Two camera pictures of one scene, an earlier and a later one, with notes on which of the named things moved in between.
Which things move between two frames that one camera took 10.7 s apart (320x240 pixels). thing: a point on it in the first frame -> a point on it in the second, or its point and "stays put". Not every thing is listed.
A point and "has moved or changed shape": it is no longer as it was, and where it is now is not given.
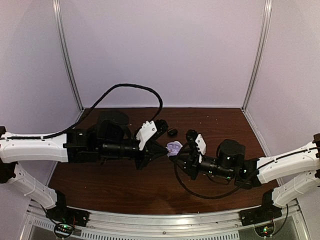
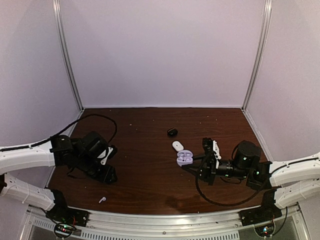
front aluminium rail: x=216 y=226 stays put
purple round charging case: x=173 y=148 has moved or changed shape
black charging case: x=173 y=132 stays put
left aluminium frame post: x=56 y=6 stays put
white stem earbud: x=169 y=150 has moved or changed shape
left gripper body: x=144 y=157 -> x=103 y=176
